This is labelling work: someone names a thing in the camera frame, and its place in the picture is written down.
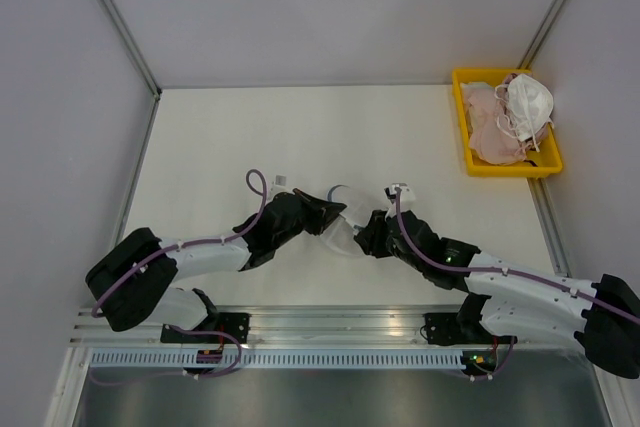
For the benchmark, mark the yellow plastic bin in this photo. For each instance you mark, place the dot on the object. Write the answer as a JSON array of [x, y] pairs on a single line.
[[540, 164]]

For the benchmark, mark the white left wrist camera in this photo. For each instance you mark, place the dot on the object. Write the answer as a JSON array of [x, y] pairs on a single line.
[[277, 186]]

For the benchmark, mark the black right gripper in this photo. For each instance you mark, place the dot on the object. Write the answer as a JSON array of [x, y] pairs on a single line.
[[370, 238]]

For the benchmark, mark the white bra in bin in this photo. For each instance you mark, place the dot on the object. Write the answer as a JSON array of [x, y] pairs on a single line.
[[529, 105]]

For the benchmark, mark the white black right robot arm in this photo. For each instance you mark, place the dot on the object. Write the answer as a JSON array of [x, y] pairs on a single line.
[[597, 318]]

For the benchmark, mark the white slotted cable duct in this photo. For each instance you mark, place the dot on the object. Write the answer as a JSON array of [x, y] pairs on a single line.
[[445, 359]]

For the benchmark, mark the aluminium rail frame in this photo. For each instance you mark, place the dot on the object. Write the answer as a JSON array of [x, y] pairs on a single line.
[[280, 327]]

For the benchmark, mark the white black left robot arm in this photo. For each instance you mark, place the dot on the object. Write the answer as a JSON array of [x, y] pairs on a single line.
[[136, 281]]

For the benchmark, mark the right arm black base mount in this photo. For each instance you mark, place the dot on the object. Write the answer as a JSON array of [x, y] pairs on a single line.
[[444, 329]]

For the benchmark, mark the white mesh laundry bag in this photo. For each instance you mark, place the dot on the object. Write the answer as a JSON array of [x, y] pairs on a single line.
[[340, 235]]

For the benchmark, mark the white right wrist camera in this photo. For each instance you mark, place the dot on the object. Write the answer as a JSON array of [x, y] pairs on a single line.
[[401, 198]]

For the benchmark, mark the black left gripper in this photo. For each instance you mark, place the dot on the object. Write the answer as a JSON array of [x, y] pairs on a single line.
[[327, 212]]

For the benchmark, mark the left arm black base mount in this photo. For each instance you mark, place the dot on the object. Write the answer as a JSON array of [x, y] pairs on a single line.
[[229, 327]]

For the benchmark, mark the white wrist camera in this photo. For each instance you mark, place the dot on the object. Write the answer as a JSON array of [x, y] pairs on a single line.
[[277, 186], [401, 198]]

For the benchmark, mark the pink bras in bin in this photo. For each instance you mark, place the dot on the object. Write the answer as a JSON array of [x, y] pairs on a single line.
[[489, 136]]

